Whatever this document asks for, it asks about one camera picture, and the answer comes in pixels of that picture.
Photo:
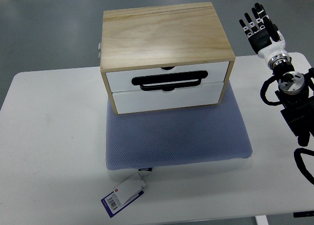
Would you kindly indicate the blue mesh cushion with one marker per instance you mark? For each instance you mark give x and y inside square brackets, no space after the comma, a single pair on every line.
[176,137]

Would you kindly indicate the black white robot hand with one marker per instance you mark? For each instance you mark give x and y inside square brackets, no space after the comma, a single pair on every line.
[264,37]

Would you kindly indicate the white drawer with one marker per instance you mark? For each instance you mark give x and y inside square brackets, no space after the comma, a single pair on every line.
[121,80]

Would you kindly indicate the white clips behind cabinet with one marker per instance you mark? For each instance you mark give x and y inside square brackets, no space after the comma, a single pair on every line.
[99,51]

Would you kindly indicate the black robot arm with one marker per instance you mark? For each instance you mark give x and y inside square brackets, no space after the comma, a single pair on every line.
[294,94]

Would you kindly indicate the wooden drawer cabinet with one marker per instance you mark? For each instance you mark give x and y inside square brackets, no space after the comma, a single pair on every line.
[164,37]

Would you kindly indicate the black drawer handle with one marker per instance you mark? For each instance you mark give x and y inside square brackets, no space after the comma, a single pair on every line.
[171,81]

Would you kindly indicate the white blue paper tag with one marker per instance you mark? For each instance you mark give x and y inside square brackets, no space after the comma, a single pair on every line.
[123,195]

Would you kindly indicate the black table control panel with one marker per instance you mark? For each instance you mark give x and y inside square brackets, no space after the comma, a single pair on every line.
[303,214]

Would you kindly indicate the white table leg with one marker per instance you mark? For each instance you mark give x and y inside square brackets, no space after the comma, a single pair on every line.
[261,220]

